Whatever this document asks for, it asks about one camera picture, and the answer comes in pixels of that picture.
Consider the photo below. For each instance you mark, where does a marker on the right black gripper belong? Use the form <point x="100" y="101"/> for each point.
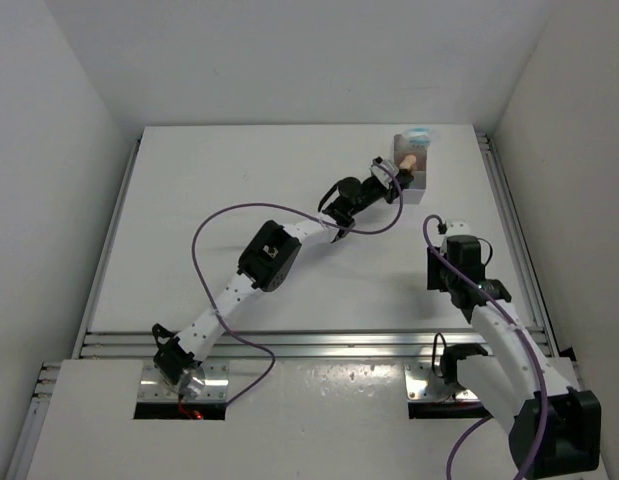
<point x="433" y="281"/>

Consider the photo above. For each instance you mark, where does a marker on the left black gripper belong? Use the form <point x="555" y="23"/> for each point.
<point x="389" y="193"/>

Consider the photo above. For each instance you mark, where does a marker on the beige makeup sponge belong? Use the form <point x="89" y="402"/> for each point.
<point x="409" y="162"/>

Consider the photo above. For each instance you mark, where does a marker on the clear cotton pad pouch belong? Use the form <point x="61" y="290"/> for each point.
<point x="413" y="138"/>

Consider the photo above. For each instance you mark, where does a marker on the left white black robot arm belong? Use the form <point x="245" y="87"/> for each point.
<point x="267" y="260"/>

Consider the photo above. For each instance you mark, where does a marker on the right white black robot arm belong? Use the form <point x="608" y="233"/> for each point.
<point x="553" y="427"/>

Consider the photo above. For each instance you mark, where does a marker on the white compartment organizer box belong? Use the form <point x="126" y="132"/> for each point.
<point x="410" y="153"/>

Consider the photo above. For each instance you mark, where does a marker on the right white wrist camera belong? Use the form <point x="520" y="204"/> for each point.
<point x="453" y="227"/>

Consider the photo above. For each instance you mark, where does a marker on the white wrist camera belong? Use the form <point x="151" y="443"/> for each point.
<point x="385" y="171"/>
<point x="453" y="227"/>

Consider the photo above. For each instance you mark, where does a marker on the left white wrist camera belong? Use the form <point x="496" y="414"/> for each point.
<point x="385" y="171"/>

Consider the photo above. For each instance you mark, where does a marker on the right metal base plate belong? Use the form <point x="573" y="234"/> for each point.
<point x="423" y="386"/>

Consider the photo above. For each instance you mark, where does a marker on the metal base plate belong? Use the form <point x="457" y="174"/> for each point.
<point x="423" y="386"/>
<point x="205" y="383"/>

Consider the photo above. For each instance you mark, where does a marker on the aluminium front rail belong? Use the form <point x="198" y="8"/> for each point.
<point x="408" y="344"/>

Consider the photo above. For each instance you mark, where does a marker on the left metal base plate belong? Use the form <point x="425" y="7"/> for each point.
<point x="205" y="383"/>

